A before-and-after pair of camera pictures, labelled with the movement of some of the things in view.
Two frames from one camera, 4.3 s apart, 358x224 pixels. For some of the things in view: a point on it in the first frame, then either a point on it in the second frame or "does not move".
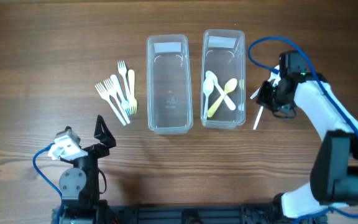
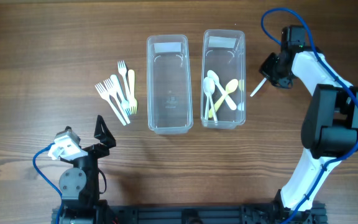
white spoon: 211,74 does not move
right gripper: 266,97 → 268,68
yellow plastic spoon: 230,86 does not move
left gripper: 93,149 does not move
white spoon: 258,116 → 212,86
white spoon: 208,87 does not move
